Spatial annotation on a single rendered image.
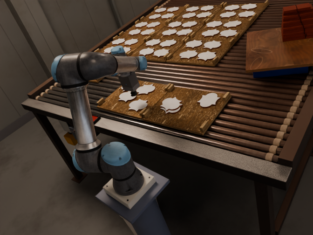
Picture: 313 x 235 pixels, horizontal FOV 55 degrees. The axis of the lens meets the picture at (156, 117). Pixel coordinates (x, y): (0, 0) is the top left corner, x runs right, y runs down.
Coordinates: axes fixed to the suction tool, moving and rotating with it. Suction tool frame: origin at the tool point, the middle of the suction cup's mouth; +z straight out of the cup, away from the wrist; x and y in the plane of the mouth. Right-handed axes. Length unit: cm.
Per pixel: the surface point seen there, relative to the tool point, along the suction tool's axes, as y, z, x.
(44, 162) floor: 160, 103, 17
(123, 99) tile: 15.2, 8.0, -2.8
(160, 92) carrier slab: -6.1, 9.0, -16.7
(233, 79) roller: -46, 11, -41
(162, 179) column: -43, 16, 41
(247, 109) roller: -65, 11, -15
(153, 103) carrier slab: -8.5, 9.0, -4.4
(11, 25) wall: 250, -14, -74
